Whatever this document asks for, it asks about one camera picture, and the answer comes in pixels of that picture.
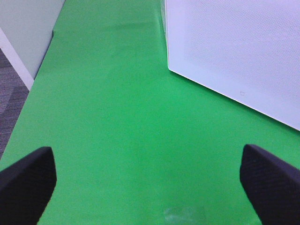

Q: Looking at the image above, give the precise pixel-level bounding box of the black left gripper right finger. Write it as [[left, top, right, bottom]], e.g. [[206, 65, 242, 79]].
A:
[[240, 144, 300, 225]]

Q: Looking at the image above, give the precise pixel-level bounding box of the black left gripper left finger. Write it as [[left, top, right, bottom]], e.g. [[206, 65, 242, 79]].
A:
[[0, 147, 57, 225]]

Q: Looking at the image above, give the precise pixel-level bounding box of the white microwave oven body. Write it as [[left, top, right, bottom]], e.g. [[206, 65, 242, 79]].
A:
[[160, 0, 167, 45]]

